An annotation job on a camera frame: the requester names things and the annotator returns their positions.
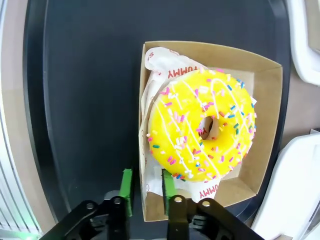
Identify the yellow sprinkled donut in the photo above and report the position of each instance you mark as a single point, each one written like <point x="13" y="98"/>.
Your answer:
<point x="175" y="125"/>

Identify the white printed paper liner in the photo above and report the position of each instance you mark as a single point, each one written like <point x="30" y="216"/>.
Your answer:
<point x="160" y="62"/>

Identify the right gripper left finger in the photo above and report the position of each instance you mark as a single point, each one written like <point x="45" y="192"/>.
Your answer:
<point x="100" y="220"/>

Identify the black plastic serving tray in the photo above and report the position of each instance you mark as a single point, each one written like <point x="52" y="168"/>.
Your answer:
<point x="87" y="75"/>

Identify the white display tray base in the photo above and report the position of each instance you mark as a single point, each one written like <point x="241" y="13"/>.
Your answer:
<point x="287" y="187"/>
<point x="300" y="50"/>

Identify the brown cardboard donut box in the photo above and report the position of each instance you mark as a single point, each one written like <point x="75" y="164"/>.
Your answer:
<point x="263" y="140"/>

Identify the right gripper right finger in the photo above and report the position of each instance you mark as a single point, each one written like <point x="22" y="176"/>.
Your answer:
<point x="200" y="225"/>

